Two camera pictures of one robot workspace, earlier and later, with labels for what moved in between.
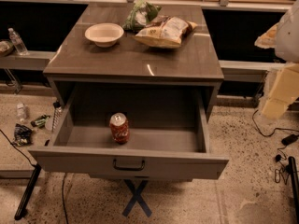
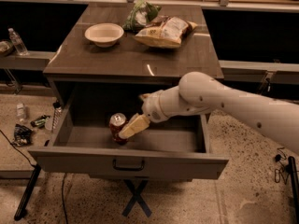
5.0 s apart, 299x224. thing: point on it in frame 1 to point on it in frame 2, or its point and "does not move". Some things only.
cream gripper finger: [268, 39] to [145, 95]
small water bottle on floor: [21, 111] does not move
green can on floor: [40, 121] does not move
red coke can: [120, 127] does not move
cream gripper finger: [284, 90] to [137, 123]
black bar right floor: [294, 188] does not move
